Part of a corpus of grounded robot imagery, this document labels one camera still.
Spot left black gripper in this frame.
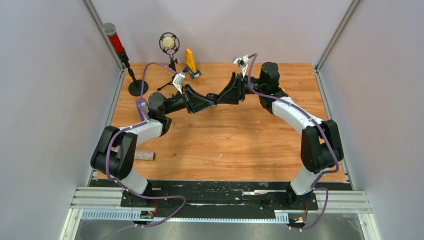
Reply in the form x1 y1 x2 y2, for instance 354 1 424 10
163 84 214 116

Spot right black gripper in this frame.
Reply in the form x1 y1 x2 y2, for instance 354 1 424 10
216 72 266 105

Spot black earbud case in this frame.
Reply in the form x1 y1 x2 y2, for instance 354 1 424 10
206 93 219 106

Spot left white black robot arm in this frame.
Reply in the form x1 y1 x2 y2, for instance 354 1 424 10
90 84 219 207

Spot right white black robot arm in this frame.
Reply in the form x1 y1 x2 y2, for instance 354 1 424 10
216 59 344 209

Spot yellow blue toy block tower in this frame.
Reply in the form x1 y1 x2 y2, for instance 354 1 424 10
184 48 201 79

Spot purple box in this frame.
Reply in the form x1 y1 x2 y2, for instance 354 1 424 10
135 98 149 122

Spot cream microphone on tripod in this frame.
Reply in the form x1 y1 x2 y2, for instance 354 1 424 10
157 32 180 91

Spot glittery silver tube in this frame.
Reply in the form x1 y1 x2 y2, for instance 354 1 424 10
134 150 156 161

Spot red microphone on stand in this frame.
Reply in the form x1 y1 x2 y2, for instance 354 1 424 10
102 22 149 97

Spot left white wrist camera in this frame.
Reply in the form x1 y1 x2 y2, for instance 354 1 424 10
172 72 186 94

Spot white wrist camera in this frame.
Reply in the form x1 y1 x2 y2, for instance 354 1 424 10
233 55 250 78
172 72 186 94

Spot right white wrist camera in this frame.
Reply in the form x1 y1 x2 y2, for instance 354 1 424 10
233 55 250 78

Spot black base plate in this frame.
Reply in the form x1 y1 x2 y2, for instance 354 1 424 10
89 178 352 220

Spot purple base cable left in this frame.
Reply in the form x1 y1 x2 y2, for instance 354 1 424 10
122 188 187 229

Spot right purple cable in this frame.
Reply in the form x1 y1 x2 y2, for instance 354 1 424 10
246 53 340 232

